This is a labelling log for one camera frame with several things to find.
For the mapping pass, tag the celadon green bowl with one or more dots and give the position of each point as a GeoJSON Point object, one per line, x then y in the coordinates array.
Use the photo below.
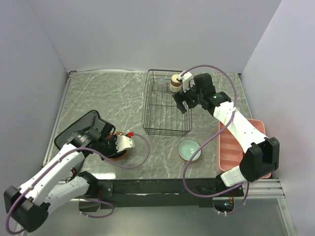
{"type": "Point", "coordinates": [187, 148]}

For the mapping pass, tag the dark grey cloth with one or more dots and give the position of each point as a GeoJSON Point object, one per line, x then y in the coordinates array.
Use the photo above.
{"type": "Point", "coordinates": [85, 122]}

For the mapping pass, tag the red floral lacquer plate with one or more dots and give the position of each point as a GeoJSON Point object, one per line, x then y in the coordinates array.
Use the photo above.
{"type": "Point", "coordinates": [119, 155]}

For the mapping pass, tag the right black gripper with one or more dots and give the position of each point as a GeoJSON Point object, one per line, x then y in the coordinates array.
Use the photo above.
{"type": "Point", "coordinates": [180, 97]}

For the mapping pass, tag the clear drinking glass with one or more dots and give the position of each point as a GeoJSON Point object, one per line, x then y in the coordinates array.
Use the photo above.
{"type": "Point", "coordinates": [161, 80]}

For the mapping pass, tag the pink divided plastic tray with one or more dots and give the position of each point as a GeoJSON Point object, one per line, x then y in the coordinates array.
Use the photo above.
{"type": "Point", "coordinates": [229, 152]}

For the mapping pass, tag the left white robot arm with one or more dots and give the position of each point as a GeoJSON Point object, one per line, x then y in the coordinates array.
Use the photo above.
{"type": "Point", "coordinates": [31, 203]}

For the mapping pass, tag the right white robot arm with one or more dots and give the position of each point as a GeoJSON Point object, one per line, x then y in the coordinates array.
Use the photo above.
{"type": "Point", "coordinates": [261, 152]}

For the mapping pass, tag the black wire dish rack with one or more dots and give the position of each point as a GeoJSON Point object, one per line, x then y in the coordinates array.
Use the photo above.
{"type": "Point", "coordinates": [160, 115]}

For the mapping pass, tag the beige brown ceramic cup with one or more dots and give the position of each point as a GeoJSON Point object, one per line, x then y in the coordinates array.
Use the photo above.
{"type": "Point", "coordinates": [175, 85]}

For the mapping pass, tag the aluminium rail frame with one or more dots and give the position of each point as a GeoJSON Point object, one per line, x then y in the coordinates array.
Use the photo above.
{"type": "Point", "coordinates": [261, 211]}

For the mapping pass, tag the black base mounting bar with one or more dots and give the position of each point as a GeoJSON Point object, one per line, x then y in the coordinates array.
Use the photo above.
{"type": "Point", "coordinates": [160, 192]}

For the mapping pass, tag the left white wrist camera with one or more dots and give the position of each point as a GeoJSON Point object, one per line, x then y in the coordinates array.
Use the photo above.
{"type": "Point", "coordinates": [123, 142]}

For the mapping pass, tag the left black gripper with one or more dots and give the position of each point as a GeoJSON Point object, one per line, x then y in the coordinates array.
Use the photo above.
{"type": "Point", "coordinates": [113, 151]}

